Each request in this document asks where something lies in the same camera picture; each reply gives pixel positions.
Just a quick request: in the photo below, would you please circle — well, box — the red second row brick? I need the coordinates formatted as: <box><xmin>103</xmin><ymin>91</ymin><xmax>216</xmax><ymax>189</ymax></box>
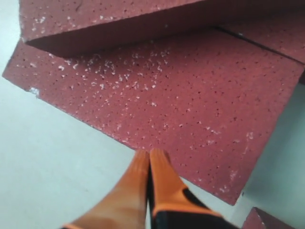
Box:
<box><xmin>242</xmin><ymin>207</ymin><xmax>295</xmax><ymax>229</ymax></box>

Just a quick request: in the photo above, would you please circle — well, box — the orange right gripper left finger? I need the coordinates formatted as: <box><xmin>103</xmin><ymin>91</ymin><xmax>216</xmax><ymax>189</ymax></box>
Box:
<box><xmin>62</xmin><ymin>150</ymin><xmax>150</xmax><ymax>229</ymax></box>

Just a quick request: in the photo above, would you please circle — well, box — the red brick under leaning brick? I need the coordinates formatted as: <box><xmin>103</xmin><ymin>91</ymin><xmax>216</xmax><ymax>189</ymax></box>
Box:
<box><xmin>217</xmin><ymin>0</ymin><xmax>305</xmax><ymax>64</ymax></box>

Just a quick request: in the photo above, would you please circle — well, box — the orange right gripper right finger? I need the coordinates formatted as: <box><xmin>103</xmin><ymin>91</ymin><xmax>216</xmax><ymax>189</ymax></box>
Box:
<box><xmin>150</xmin><ymin>148</ymin><xmax>225</xmax><ymax>229</ymax></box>

